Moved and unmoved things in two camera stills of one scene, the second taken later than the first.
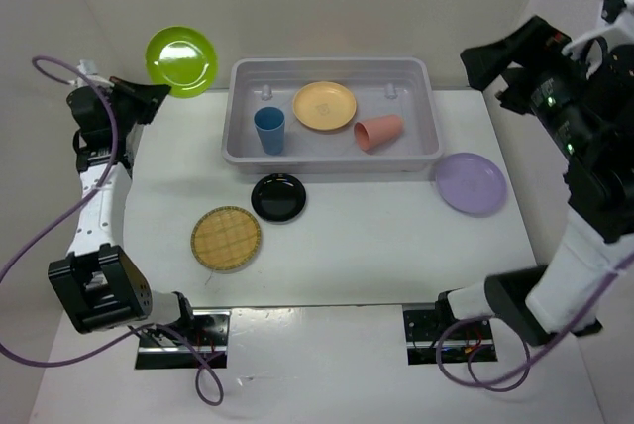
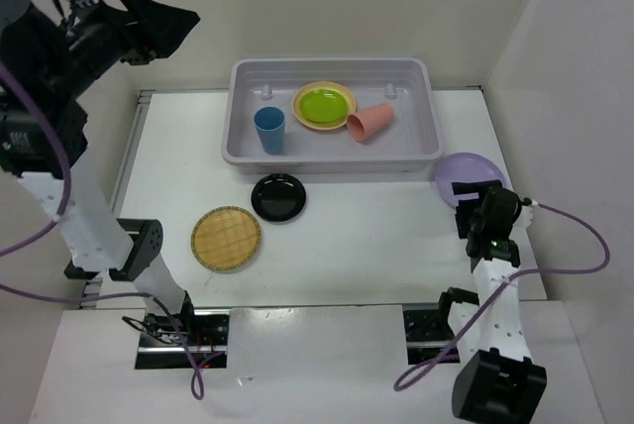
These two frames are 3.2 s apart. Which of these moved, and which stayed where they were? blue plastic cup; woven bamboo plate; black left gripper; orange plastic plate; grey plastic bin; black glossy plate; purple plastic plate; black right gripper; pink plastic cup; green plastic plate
Moved: black right gripper; pink plastic cup; green plastic plate; black left gripper
Stayed: orange plastic plate; woven bamboo plate; blue plastic cup; grey plastic bin; black glossy plate; purple plastic plate
